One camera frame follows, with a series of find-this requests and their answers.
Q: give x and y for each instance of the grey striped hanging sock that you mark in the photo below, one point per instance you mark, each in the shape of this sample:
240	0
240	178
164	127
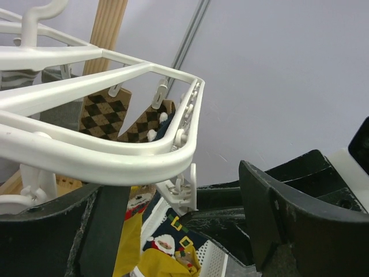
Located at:
27	92

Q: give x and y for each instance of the beige brown argyle sock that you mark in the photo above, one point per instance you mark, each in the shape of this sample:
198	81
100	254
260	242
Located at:
103	116

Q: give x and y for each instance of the white plastic clip hanger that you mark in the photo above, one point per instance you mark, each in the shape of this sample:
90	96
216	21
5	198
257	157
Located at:
167	162

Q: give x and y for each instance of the white plastic laundry basket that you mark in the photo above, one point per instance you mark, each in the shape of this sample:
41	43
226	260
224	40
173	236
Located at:
215	261

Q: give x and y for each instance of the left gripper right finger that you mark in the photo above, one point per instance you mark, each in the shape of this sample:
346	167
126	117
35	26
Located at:
290	229

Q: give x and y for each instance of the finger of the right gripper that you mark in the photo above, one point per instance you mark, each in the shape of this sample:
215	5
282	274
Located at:
220	214

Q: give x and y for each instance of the wooden hanger stand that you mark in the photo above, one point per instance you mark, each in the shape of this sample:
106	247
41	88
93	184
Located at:
98	43

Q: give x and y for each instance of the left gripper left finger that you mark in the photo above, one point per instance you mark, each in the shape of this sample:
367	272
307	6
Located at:
76	234

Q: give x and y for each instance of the yellow sock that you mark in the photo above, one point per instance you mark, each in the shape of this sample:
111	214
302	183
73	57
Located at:
128	254
184	262

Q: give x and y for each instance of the navy patterned sock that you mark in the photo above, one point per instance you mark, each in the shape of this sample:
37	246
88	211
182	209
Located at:
164	122

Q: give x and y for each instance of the navy santa sock pair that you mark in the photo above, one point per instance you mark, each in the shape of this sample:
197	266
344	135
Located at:
169	236

